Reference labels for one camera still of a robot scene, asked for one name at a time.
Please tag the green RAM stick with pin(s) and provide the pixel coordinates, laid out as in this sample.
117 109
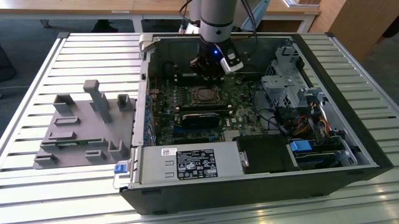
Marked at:
75 142

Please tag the silver chipset heatsink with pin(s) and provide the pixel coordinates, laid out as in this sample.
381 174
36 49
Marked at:
232 135

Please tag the person in dark clothes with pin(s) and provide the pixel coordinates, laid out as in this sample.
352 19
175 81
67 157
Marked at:
392 29

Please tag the black graphics card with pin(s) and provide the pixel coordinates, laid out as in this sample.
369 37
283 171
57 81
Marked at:
200 121

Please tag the black shoe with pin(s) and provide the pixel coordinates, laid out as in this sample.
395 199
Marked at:
104 26

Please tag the blue disk carrier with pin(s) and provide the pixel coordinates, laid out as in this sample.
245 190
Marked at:
299 146

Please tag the black power supply label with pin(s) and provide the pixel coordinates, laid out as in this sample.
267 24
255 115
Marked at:
196 164

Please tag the metal disk cage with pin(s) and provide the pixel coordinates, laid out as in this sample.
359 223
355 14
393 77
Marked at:
277 88

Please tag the black drive box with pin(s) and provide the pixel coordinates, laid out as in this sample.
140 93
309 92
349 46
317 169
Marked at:
264 154

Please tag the CPU socket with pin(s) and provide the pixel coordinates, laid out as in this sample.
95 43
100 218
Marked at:
192 103

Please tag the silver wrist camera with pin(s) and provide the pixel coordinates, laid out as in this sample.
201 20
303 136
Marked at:
232 61

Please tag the silver power supply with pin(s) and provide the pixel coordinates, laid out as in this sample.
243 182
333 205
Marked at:
155 163

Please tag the silver square CPU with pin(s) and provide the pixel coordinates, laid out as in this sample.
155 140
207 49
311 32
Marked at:
208 95

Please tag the white paper stack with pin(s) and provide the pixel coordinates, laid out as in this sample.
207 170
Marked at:
299 2

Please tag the long wooden desk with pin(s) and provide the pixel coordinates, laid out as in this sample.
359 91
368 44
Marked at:
93 9

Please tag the black open PC case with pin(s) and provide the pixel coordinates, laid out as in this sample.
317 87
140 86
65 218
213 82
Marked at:
217 200

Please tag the green motherboard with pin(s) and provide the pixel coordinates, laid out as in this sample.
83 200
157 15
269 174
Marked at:
243 109

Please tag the pale blue teach pendant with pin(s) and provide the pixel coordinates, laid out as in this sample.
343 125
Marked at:
259 14

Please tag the black RAM slots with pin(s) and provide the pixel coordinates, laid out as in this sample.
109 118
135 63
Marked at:
187 80

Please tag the blue case latch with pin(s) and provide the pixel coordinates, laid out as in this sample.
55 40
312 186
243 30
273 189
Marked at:
120 168

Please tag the grey parts rack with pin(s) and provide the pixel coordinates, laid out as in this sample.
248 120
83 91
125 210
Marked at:
89 130

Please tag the wooden cabinet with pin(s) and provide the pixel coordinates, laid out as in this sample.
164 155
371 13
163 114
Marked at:
357 23

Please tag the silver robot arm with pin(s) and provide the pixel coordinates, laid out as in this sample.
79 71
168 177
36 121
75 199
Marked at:
215 21

